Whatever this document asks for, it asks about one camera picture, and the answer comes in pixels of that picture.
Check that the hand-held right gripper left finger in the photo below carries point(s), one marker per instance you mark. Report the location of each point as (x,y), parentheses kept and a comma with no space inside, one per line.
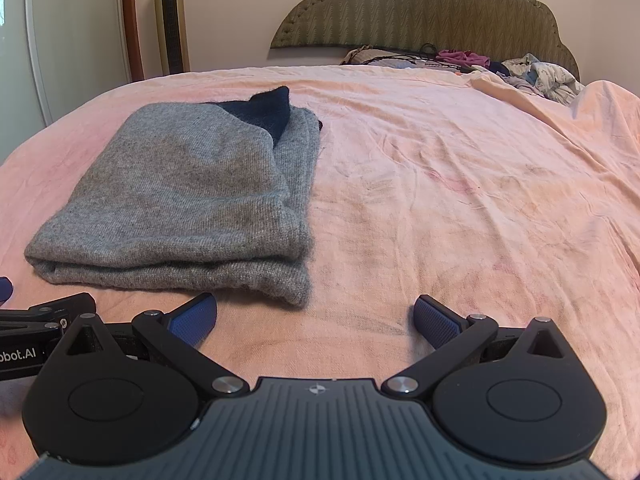
(192,317)

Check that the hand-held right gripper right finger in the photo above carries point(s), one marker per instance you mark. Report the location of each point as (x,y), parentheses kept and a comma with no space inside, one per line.
(435,322)

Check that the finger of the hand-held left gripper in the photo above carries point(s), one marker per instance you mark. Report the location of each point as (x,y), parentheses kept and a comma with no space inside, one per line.
(4,290)
(60,307)

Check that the grey sweater with navy sleeves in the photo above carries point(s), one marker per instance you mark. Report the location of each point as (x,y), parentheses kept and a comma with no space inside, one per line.
(190,185)

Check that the pile of pale clothes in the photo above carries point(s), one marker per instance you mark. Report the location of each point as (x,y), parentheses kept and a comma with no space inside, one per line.
(545,77)

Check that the pink bed sheet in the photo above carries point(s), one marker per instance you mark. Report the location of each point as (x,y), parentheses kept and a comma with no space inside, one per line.
(450,185)

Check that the frosted glass wardrobe door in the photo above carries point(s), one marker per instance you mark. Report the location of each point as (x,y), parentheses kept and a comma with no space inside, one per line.
(75,35)

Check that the magenta cloth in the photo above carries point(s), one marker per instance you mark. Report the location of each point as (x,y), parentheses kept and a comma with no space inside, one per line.
(460,56)

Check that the beige bag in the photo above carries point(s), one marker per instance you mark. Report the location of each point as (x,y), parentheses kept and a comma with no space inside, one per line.
(360,55)

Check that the gold tower fan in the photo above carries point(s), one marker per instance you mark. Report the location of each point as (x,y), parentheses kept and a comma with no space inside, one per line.
(172,20)

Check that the olive padded headboard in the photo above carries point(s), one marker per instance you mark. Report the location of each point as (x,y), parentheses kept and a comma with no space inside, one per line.
(425,5)

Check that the brown wooden door frame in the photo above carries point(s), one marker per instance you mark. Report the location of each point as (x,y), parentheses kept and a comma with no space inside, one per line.
(131,20)

